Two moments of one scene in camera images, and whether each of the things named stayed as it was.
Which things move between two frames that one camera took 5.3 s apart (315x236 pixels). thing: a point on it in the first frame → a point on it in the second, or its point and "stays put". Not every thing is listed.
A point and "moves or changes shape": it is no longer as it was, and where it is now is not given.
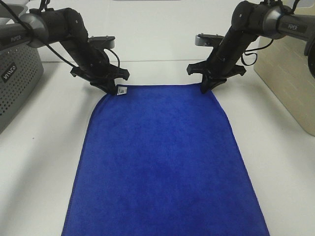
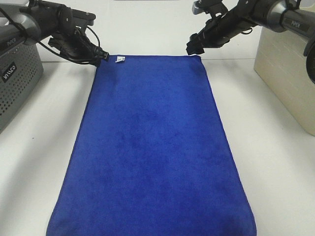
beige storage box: x=282 y=64 stays put
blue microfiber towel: x=161 y=160 moves or changes shape
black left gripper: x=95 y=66 → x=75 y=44
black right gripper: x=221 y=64 → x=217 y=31
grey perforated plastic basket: x=21 y=69 stays put
